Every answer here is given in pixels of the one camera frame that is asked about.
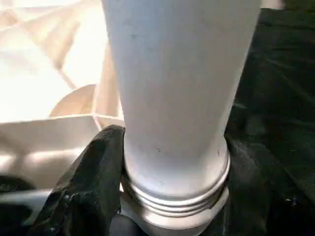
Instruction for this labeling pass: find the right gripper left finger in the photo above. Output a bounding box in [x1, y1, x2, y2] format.
[30, 124, 126, 236]

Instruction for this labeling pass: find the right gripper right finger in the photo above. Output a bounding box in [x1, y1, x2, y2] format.
[217, 137, 315, 236]

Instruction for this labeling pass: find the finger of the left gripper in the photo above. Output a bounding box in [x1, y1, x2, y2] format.
[0, 175, 36, 193]
[0, 204, 32, 236]

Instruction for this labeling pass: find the white plastic table top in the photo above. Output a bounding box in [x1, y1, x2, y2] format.
[0, 0, 232, 236]

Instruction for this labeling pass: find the white plastic table leg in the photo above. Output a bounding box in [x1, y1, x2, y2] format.
[101, 0, 261, 219]

